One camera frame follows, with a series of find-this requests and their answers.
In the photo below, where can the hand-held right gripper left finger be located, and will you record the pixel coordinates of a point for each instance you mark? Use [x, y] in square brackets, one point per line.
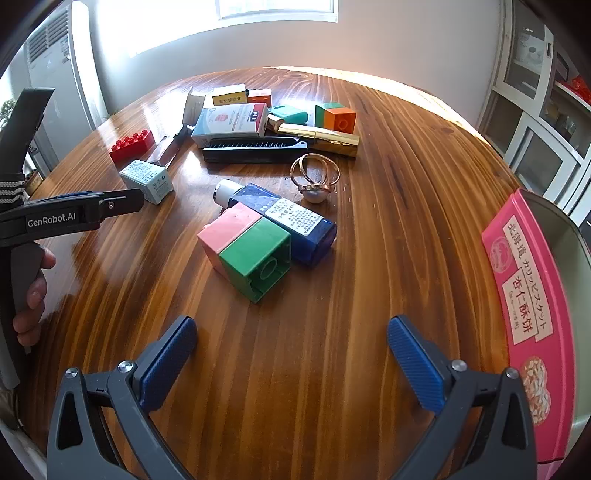
[168, 364]

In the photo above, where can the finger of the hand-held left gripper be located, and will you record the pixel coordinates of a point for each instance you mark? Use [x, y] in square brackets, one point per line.
[122, 203]

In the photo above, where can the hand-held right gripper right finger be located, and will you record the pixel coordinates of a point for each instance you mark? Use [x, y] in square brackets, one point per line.
[415, 364]

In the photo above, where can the light blue small box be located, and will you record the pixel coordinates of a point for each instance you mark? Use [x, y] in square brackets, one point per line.
[147, 182]

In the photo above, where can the red building block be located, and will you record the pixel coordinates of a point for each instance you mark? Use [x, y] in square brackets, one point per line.
[131, 147]

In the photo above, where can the lip gloss tube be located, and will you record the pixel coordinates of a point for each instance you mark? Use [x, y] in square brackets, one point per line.
[164, 150]

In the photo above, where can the white narrow carton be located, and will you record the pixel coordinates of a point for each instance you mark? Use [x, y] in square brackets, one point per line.
[191, 108]

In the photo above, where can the large white medicine box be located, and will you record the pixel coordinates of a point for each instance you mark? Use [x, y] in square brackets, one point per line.
[226, 122]

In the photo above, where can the pink and green building block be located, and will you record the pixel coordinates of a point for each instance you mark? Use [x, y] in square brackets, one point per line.
[249, 258]

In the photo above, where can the black comb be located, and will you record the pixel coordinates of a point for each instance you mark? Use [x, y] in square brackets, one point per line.
[249, 152]

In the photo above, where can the pink tin box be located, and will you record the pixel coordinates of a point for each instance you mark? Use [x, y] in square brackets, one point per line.
[521, 277]

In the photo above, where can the blue bottle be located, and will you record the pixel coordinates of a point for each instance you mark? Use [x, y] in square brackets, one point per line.
[314, 242]

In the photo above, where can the gold key rings with pearl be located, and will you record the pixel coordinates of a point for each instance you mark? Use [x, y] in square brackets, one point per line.
[314, 194]

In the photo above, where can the green and orange building block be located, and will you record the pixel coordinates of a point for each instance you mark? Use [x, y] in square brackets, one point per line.
[341, 121]

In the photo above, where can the person's left hand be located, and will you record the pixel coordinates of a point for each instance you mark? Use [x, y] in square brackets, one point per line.
[34, 295]

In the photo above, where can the wooden desk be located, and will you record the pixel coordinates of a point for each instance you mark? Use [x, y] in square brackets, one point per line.
[323, 369]

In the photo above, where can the green potted plant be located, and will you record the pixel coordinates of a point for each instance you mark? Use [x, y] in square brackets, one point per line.
[7, 110]

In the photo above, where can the white standing air conditioner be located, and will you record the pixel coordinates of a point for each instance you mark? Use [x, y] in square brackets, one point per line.
[60, 69]

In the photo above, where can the small yellow medicine box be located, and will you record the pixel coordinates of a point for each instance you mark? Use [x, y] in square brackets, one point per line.
[228, 98]

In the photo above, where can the teal small case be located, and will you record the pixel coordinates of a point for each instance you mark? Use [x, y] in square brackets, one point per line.
[288, 113]

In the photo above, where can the gold lipstick tube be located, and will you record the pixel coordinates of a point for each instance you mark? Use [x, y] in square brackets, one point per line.
[323, 136]

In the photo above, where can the white glass-door cabinet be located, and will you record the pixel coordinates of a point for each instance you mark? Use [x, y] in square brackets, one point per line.
[531, 147]

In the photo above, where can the window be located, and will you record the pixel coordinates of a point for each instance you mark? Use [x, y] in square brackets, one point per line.
[277, 7]

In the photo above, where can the red plastic bag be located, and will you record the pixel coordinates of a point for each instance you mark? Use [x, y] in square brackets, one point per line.
[581, 87]

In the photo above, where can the white printed box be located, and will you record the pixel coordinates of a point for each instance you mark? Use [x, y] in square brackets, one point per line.
[535, 46]

